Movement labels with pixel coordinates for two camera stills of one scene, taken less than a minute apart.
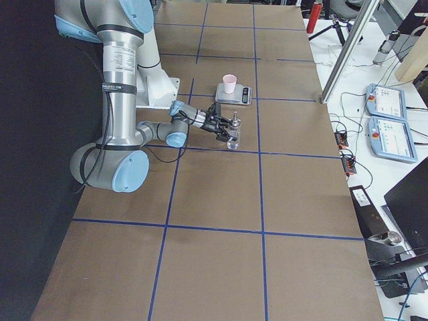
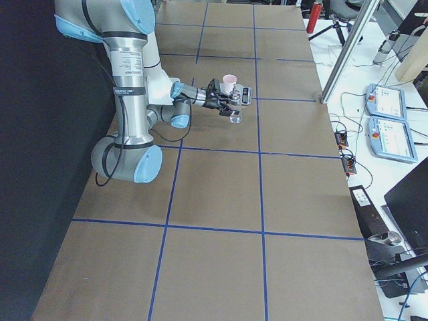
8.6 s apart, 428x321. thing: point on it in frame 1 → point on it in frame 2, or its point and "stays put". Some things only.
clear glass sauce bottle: [234, 131] → [235, 93]
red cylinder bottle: [314, 16] stays put
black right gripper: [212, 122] → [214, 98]
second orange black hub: [349, 165] stays put
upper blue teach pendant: [386, 101] stays put
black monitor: [408, 200] stays put
